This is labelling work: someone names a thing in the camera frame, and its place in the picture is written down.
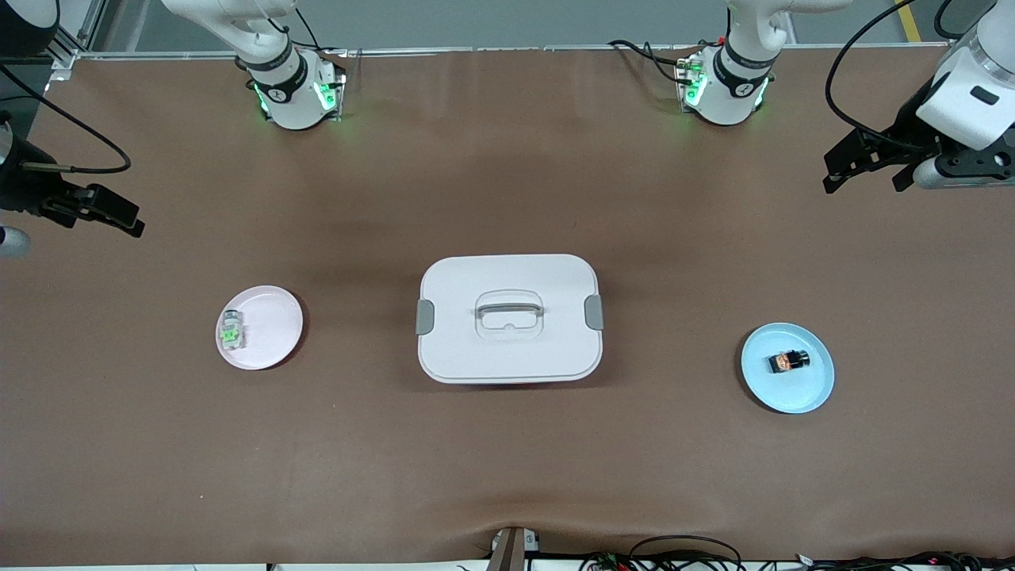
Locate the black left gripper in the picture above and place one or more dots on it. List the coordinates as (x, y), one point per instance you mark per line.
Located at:
(906, 127)

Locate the aluminium corner frame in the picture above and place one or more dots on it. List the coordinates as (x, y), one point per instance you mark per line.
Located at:
(67, 59)

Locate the white lidded box grey latches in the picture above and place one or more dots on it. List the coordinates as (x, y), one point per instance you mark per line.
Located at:
(476, 349)

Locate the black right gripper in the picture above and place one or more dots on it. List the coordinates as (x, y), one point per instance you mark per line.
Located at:
(24, 189)

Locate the pink round plate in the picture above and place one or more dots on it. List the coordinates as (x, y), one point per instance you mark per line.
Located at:
(273, 333)

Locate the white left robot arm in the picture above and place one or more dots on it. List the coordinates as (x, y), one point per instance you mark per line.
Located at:
(733, 87)

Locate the grey metal clamp bracket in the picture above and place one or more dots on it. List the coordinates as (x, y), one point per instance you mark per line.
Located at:
(507, 555)

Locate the light blue round plate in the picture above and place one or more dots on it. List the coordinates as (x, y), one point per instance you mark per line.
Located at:
(793, 396)

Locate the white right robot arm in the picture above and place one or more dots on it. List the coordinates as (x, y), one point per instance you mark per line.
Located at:
(289, 95)

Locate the brown table cover mat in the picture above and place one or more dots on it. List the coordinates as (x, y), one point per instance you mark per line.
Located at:
(507, 476)

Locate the aluminium table edge rail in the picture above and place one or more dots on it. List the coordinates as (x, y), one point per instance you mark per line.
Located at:
(412, 51)

